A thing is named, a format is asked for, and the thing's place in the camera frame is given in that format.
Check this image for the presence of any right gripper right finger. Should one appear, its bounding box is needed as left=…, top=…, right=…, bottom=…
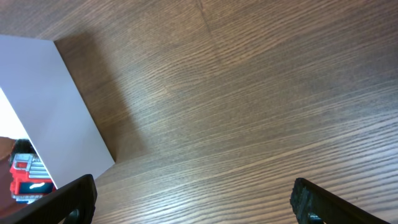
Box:
left=290, top=178, right=388, bottom=224

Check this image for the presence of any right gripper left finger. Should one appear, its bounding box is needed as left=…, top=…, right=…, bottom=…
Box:
left=1, top=174, right=98, bottom=224

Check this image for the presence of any red toy fire truck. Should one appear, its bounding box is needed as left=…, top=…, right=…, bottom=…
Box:
left=9, top=139, right=56, bottom=204

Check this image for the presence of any pink open cardboard box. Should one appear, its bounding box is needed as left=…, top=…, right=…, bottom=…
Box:
left=1, top=35, right=114, bottom=188

